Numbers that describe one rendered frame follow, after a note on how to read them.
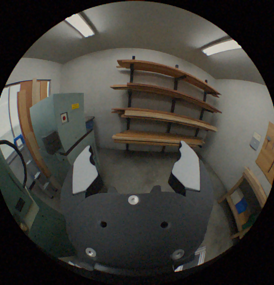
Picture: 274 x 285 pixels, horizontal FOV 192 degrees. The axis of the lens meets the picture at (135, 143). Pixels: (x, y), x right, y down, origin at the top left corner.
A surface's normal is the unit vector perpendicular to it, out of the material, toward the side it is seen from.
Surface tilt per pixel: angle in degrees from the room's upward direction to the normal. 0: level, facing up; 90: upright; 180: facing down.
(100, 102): 90
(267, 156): 90
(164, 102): 90
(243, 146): 90
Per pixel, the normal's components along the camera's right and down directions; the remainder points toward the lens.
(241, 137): -1.00, -0.06
